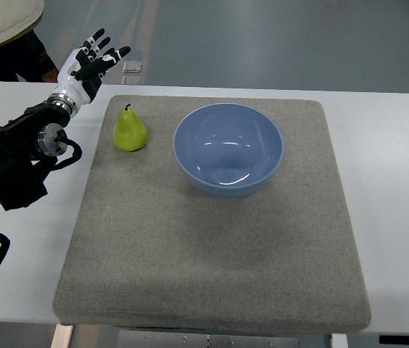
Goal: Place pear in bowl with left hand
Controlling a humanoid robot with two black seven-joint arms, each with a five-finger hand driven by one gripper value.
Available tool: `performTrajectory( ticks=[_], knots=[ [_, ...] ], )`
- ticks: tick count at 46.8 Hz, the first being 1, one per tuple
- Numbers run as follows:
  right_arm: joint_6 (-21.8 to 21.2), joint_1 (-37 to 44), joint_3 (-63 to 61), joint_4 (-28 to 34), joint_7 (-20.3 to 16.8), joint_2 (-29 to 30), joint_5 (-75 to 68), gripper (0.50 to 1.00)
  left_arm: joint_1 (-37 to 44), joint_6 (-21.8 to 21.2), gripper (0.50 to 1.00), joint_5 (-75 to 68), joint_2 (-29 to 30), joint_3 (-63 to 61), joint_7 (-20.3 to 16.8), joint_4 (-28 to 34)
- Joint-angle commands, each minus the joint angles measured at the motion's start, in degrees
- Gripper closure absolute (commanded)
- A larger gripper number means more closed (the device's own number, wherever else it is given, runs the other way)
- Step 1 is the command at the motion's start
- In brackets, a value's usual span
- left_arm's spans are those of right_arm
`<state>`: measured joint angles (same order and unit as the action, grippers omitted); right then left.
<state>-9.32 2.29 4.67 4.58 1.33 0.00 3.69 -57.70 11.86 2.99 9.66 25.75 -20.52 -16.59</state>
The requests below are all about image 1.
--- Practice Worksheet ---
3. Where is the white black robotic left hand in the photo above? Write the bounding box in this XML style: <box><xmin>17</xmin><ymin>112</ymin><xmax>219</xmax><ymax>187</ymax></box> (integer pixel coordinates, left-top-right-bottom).
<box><xmin>47</xmin><ymin>28</ymin><xmax>131</xmax><ymax>117</ymax></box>

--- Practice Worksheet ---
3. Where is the green pear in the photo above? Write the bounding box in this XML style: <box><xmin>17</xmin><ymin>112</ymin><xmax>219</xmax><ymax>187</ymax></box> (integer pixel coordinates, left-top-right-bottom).
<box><xmin>112</xmin><ymin>104</ymin><xmax>149</xmax><ymax>152</ymax></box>

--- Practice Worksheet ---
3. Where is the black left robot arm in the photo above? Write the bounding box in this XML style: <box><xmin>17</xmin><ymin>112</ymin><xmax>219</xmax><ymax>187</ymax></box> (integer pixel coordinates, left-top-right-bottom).
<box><xmin>0</xmin><ymin>101</ymin><xmax>82</xmax><ymax>265</ymax></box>

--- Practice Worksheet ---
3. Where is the blue ceramic bowl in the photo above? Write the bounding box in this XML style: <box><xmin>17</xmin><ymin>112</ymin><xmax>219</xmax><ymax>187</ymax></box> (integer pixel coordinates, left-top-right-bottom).
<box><xmin>173</xmin><ymin>102</ymin><xmax>285</xmax><ymax>198</ymax></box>

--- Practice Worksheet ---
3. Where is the small clear floor plate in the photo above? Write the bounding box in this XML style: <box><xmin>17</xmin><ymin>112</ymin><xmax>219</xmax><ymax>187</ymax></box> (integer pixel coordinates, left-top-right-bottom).
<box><xmin>122</xmin><ymin>60</ymin><xmax>142</xmax><ymax>73</ymax></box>

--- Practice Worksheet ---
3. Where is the person in beige jacket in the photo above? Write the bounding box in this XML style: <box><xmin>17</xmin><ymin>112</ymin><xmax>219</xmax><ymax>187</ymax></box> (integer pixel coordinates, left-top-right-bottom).
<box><xmin>0</xmin><ymin>0</ymin><xmax>59</xmax><ymax>83</ymax></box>

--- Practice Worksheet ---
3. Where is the grey felt mat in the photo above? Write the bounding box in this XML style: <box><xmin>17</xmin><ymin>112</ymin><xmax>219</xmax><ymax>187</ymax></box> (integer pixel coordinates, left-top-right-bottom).
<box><xmin>53</xmin><ymin>95</ymin><xmax>371</xmax><ymax>336</ymax></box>

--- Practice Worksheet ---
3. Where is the metal table frame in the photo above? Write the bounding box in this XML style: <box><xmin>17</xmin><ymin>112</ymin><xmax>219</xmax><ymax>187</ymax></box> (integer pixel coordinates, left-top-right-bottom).
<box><xmin>51</xmin><ymin>324</ymin><xmax>349</xmax><ymax>347</ymax></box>

